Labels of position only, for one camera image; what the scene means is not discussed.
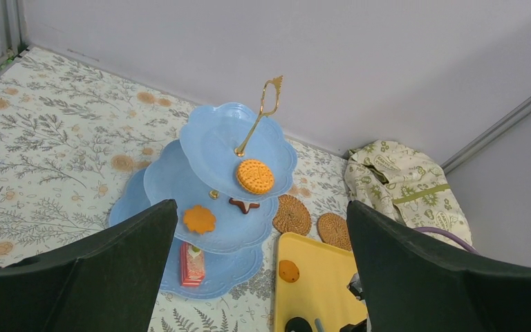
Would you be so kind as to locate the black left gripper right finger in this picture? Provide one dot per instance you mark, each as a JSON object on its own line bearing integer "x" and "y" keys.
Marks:
{"x": 414, "y": 282}

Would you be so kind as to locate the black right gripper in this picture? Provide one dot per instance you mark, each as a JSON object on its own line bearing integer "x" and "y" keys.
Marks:
{"x": 356, "y": 288}

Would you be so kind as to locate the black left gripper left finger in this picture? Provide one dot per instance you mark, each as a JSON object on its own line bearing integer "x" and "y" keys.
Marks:
{"x": 108, "y": 281}

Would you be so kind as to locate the yellow serving tray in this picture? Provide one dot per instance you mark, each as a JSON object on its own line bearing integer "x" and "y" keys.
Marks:
{"x": 321, "y": 292}

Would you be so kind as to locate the light blue tongs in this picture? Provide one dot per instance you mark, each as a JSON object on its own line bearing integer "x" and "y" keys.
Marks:
{"x": 318, "y": 325}

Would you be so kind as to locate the woven rattan coaster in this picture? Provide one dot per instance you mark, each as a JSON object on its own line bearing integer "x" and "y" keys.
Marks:
{"x": 292, "y": 216}
{"x": 332, "y": 229}

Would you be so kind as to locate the pink cake slice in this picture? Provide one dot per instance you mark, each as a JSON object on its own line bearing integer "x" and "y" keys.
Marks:
{"x": 192, "y": 265}

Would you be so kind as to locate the orange flower cookie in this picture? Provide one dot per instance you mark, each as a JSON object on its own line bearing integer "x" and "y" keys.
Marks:
{"x": 199, "y": 219}

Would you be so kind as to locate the star shaped cookie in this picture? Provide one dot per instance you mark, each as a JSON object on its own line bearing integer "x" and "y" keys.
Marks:
{"x": 244, "y": 206}

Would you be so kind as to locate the orange waffle cookie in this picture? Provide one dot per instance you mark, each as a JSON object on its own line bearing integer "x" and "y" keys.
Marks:
{"x": 255, "y": 176}

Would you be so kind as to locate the blue three-tier cake stand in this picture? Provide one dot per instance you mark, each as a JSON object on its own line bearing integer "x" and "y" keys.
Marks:
{"x": 225, "y": 172}

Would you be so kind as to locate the black round cookie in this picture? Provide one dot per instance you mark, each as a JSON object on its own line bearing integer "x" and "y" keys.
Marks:
{"x": 298, "y": 324}

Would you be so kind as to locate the orange round cookie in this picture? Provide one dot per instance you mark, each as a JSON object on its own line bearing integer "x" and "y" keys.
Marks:
{"x": 288, "y": 271}

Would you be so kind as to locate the printed cloth bag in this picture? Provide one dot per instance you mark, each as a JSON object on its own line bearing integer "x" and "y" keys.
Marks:
{"x": 409, "y": 187}

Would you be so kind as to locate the floral tablecloth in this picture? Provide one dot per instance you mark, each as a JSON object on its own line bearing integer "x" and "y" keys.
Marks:
{"x": 71, "y": 136}

